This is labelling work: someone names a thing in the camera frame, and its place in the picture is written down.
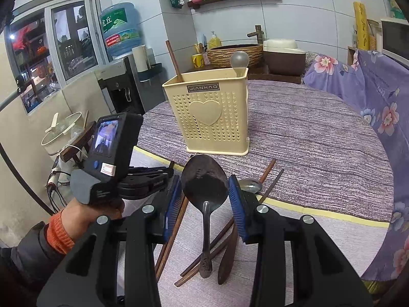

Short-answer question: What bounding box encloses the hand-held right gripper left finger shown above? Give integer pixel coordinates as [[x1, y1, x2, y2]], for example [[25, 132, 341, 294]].
[[37, 175, 183, 307]]

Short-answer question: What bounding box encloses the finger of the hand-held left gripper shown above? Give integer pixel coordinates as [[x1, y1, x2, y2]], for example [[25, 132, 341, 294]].
[[127, 161, 176, 182]]

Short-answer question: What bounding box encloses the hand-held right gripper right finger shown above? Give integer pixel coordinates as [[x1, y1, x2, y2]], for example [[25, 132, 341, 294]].
[[228, 174, 374, 307]]

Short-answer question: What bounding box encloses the small metal spoon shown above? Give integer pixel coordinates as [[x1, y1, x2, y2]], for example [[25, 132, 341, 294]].
[[239, 178, 263, 194]]

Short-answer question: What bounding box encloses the brown wooden chopstick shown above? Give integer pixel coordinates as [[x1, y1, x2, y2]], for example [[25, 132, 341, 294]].
[[165, 40, 184, 83], [175, 158, 277, 288], [155, 198, 186, 274], [158, 196, 190, 282]]

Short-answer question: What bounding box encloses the dark serving spoon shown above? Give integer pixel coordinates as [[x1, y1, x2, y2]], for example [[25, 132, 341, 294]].
[[181, 154, 230, 279]]

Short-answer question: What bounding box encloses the brown wooden spoon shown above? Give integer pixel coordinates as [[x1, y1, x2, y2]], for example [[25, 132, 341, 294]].
[[217, 222, 240, 286]]

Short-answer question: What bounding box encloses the cream plastic utensil holder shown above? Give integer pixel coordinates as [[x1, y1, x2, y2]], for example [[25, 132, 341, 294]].
[[162, 67, 250, 156]]

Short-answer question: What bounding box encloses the person's left forearm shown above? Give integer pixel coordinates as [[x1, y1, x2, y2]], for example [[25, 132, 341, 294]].
[[0, 213, 77, 307]]

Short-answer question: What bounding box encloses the person's left hand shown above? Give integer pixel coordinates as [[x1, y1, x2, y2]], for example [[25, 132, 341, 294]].
[[60, 196, 126, 247]]

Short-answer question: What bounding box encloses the dark wooden stool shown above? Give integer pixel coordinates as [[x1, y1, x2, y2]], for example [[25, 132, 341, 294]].
[[60, 121, 97, 170]]

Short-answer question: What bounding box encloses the black water dispenser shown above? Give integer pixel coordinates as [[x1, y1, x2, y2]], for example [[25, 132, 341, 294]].
[[97, 54, 164, 116]]

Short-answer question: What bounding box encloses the white pot with glass lid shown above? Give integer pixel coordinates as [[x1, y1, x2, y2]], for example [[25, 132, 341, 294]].
[[41, 112, 86, 157]]

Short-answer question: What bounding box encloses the white paper towel roll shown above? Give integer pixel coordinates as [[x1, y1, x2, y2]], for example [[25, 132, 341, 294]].
[[132, 45, 151, 71]]

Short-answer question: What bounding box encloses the striped purple table cloth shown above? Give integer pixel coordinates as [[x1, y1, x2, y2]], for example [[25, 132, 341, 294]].
[[133, 80, 395, 223]]

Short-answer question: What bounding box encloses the pale lilac table cloth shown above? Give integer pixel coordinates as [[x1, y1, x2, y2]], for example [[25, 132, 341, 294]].
[[109, 147, 392, 307]]

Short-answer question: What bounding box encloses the sliding glass window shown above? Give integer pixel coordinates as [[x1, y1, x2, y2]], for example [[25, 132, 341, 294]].
[[6, 0, 107, 116]]

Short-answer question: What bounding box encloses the blue water jug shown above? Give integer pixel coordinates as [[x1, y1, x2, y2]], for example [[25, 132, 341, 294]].
[[100, 2, 143, 61]]

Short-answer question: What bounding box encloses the wicker wash basin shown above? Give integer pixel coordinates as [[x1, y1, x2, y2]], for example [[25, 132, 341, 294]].
[[207, 44, 264, 68]]

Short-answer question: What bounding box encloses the yellow dish soap bottle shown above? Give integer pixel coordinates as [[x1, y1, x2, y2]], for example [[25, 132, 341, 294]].
[[208, 31, 222, 49]]

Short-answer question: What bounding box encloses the brown and white rice cooker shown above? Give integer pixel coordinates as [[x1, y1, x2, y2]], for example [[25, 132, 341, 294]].
[[263, 39, 306, 76]]

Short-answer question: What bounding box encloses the purple floral sheet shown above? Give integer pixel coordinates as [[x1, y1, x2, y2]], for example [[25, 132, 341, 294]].
[[302, 49, 409, 283]]

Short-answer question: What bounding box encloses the wooden faucet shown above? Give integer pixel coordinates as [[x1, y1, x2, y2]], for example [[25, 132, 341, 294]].
[[247, 25, 266, 45]]

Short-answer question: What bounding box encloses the glass jar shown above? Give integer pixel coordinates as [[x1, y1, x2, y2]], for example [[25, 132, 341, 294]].
[[367, 19, 381, 51]]

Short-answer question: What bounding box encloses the yellow tube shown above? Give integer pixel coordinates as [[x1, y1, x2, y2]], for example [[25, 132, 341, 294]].
[[353, 1, 372, 52]]

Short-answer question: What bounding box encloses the white microwave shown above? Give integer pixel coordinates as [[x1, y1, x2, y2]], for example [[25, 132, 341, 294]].
[[380, 18, 409, 61]]

